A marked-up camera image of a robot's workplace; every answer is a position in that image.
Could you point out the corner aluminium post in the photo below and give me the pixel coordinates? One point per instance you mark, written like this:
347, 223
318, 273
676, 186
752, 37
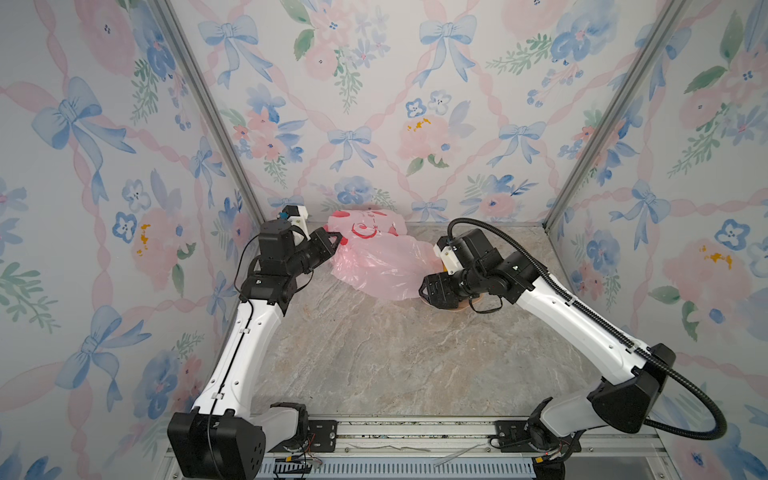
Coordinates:
658, 36
180, 47

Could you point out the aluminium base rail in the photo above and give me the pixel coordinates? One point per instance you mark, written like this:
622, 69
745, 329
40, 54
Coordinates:
457, 447

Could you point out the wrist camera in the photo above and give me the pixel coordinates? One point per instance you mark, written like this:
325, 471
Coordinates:
296, 215
447, 255

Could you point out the left corner aluminium post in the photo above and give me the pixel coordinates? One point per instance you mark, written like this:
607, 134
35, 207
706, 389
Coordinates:
180, 47

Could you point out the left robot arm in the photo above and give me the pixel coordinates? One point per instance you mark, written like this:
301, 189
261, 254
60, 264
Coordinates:
219, 438

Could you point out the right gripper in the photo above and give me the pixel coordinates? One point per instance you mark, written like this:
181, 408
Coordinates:
430, 293

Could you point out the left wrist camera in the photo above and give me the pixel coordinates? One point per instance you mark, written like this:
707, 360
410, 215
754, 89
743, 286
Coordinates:
296, 215

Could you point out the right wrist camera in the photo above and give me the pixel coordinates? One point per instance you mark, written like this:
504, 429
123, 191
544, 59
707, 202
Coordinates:
447, 255

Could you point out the pink fruit plate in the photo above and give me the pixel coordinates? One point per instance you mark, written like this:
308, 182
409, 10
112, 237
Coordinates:
459, 306

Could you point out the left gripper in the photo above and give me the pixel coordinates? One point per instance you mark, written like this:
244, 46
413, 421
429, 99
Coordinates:
319, 237

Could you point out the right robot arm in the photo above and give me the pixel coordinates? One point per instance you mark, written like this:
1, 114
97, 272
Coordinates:
629, 383

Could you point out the right corner aluminium post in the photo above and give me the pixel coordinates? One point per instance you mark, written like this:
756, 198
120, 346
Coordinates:
658, 36

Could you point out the pink plastic bag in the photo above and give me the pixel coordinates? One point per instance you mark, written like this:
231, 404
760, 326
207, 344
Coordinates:
378, 257

